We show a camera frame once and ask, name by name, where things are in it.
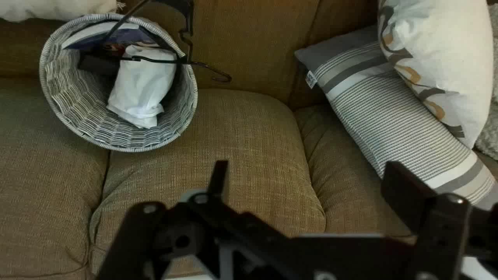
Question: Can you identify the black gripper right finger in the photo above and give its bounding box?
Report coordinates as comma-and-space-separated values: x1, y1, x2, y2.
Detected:
381, 162, 498, 280

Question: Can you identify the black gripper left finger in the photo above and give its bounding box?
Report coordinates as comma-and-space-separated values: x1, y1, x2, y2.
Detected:
96, 160, 229, 280

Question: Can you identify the white pillow case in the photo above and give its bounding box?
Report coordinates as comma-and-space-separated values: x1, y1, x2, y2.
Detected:
107, 45, 177, 129

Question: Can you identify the grey striped pillow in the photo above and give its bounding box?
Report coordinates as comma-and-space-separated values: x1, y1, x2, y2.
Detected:
294, 25, 498, 210

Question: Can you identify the grey woven basket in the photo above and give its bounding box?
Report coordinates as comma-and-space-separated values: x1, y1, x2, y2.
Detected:
39, 14, 198, 153

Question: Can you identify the white patterned throw pillow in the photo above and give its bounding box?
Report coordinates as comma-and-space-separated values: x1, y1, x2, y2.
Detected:
377, 0, 493, 148

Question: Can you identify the cream square cushion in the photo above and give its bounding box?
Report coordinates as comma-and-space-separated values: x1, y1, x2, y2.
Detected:
0, 0, 124, 22

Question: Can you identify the brown fabric sofa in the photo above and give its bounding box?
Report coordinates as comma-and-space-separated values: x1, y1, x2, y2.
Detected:
0, 0, 406, 280

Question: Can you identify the dark blue folded cloth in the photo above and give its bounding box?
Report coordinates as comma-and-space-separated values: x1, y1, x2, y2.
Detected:
62, 25, 157, 52

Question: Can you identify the black wire clothes hanger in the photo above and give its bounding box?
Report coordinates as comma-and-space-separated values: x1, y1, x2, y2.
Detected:
76, 0, 233, 84

